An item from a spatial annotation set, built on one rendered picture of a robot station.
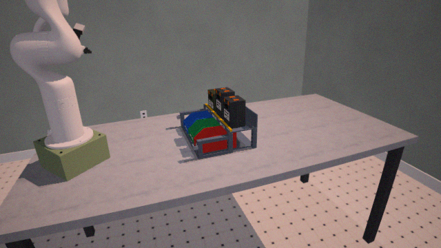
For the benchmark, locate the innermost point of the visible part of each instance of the dark grey metal bin rack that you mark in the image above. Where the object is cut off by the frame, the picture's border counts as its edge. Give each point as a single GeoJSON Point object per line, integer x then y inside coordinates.
{"type": "Point", "coordinates": [251, 123]}

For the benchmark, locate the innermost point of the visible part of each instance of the green bin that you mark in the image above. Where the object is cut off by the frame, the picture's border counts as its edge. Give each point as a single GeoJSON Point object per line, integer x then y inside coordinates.
{"type": "Point", "coordinates": [195, 128]}

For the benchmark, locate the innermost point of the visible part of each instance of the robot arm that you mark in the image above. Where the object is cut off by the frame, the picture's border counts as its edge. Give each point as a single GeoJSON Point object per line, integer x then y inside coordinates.
{"type": "Point", "coordinates": [33, 51]}

